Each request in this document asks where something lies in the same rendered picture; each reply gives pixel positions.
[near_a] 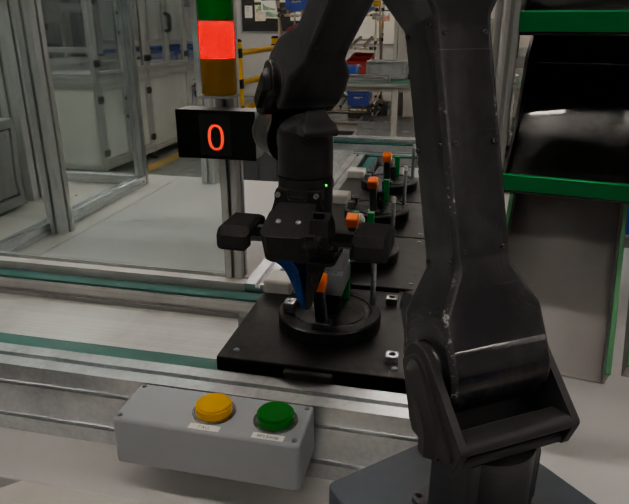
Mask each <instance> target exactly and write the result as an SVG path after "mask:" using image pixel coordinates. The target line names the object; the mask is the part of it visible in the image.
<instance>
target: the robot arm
mask: <svg viewBox="0 0 629 504"><path fill-rule="evenodd" d="M382 1H383V3H384V4H385V5H386V7H387V8H388V10H389V11H390V12H391V14H392V15H393V17H394V18H395V19H396V21H397V22H398V23H399V25H400V26H401V28H402V29H403V30H404V32H405V39H406V44H407V55H408V66H409V76H410V87H411V98H412V109H413V120H414V130H415V141H416V153H417V163H418V174H419V184H420V195H421V206H422V217H423V227H424V238H425V249H426V269H425V271H424V274H423V276H422V278H421V280H420V282H419V284H418V286H417V288H416V290H411V291H405V292H404V293H403V295H402V298H401V302H400V312H401V318H402V324H403V336H404V341H403V353H404V358H403V369H404V378H405V386H406V395H407V403H408V412H409V419H410V422H411V428H412V430H413V431H414V433H415V434H416V435H417V436H418V448H417V451H418V452H419V453H420V455H421V456H422V457H424V458H427V459H431V460H432V461H431V472H430V484H428V485H426V486H424V487H422V488H420V489H418V490H416V491H414V492H413V493H412V496H411V501H412V503H413V504H534V503H532V502H531V500H532V498H533V496H534V492H535V486H536V480H537V474H538V468H539V462H540V456H541V447H543V446H546V445H550V444H553V443H557V442H559V443H563V442H566V441H569V439H570V438H571V436H572V435H573V433H574V432H575V430H576V429H577V428H578V426H579V424H580V419H579V417H578V414H577V412H576V409H575V407H574V405H573V402H572V400H571V398H570V395H569V393H568V391H567V388H566V386H565V383H564V381H563V379H562V376H561V374H560V372H559V369H558V367H557V364H556V362H555V360H554V357H553V355H552V353H551V350H550V348H549V345H548V342H547V337H546V331H545V326H544V321H543V316H542V311H541V306H540V302H539V300H538V299H537V297H536V296H535V295H534V293H533V292H532V291H531V289H530V288H529V286H528V285H527V284H526V282H525V281H524V280H523V278H522V277H521V275H520V274H519V273H518V271H517V270H516V269H515V267H514V266H513V264H512V263H511V261H510V255H509V246H508V234H507V222H506V210H505V197H504V185H503V173H502V161H501V148H500V136H499V124H498V112H497V99H496V87H495V75H494V63H493V50H492V38H491V25H490V20H491V12H492V10H493V8H494V6H495V4H496V2H497V0H382ZM373 2H374V0H308V1H307V3H306V6H305V8H304V11H303V14H302V16H301V19H300V21H299V23H298V25H297V26H296V27H294V28H293V29H291V30H289V31H288V32H286V33H284V34H283V35H281V36H280V37H279V38H278V40H277V42H276V44H275V46H274V48H273V49H272V51H271V53H270V56H269V60H266V62H265V64H264V68H263V72H262V73H261V76H260V79H259V82H258V86H257V89H256V92H255V96H254V102H255V106H256V110H257V113H259V114H258V115H257V117H256V118H255V120H254V123H253V126H252V135H253V139H254V141H255V143H256V145H257V146H258V147H259V148H260V149H261V150H263V151H264V152H266V153H267V154H268V155H270V156H271V157H273V158H274V159H276V160H277V161H278V187H277V188H276V191H275V193H274V198H275V200H274V204H273V207H272V210H271V211H270V212H269V214H268V216H267V218H266V220H265V216H263V215H261V214H252V213H239V212H236V213H235V214H233V215H232V216H231V217H230V218H229V219H227V220H226V221H225V222H224V223H223V224H221V225H220V227H219V228H218V230H217V234H216V237H217V246H218V248H220V249H226V250H236V251H245V250H246V249H247V248H248V247H249V246H250V245H251V241H261V242H262V244H263V249H264V254H265V258H266V259H267V260H269V261H270V262H276V263H277V264H279V265H280V266H281V267H282V268H283V269H284V270H285V272H286V274H287V275H288V277H289V279H290V281H291V284H292V286H293V288H294V291H295V293H296V296H297V298H298V301H299V303H300V306H301V308H302V309H304V310H305V309H306V310H309V309H310V307H311V305H312V302H313V299H314V296H315V294H316V291H317V288H318V285H319V283H320V280H321V277H322V275H323V272H324V270H325V268H326V267H333V266H334V265H335V264H336V262H337V260H338V258H339V256H340V255H341V253H342V251H343V249H351V256H352V258H353V259H354V260H355V261H357V262H365V263H376V264H385V263H387V262H388V260H389V257H390V254H391V251H392V248H393V246H394V243H395V230H394V229H393V227H392V226H391V225H390V224H381V223H368V222H363V223H361V224H360V226H359V227H357V229H356V231H355V232H351V231H339V230H335V221H334V218H333V187H334V178H333V136H337V135H338V133H339V131H338V128H337V125H336V124H335V123H334V122H333V121H332V120H331V119H330V117H329V116H328V113H327V111H331V110H332V109H333V107H334V106H335V105H337V103H338V102H339V101H340V99H341V97H342V95H343V93H344V92H345V90H346V86H347V82H348V79H349V77H350V73H349V70H348V66H347V62H346V59H345V58H346V55H347V52H348V50H349V48H350V46H351V44H352V42H353V40H354V38H355V36H356V34H357V32H358V30H359V28H360V26H361V25H362V23H363V21H364V19H365V17H366V15H367V13H368V11H369V9H370V7H371V5H372V3H373Z"/></svg>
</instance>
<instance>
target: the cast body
mask: <svg viewBox="0 0 629 504"><path fill-rule="evenodd" d="M349 251H350V249H343V251H342V253H341V255H340V256H339V258H338V260H337V262H336V264H335V265H334V266H333V267H326V268H325V270H324V271H326V272H328V277H327V286H326V289H325V293H326V295H333V296H342V294H343V292H344V289H345V287H346V285H347V282H348V280H349V277H350V259H349Z"/></svg>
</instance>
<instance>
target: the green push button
mask: <svg viewBox="0 0 629 504"><path fill-rule="evenodd" d="M293 422H294V409H293V408H292V406H290V405H289V404H287V403H285V402H281V401H272V402H268V403H265V404H263V405H262V406H261V407H260V408H259V409H258V410H257V423H258V424H259V426H260V427H262V428H264V429H266V430H271V431H278V430H283V429H286V428H288V427H289V426H291V425H292V423H293Z"/></svg>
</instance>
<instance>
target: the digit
mask: <svg viewBox="0 0 629 504"><path fill-rule="evenodd" d="M198 117H199V132H200V147H201V155H211V156H231V157H232V149H231V129H230V115H222V114H198Z"/></svg>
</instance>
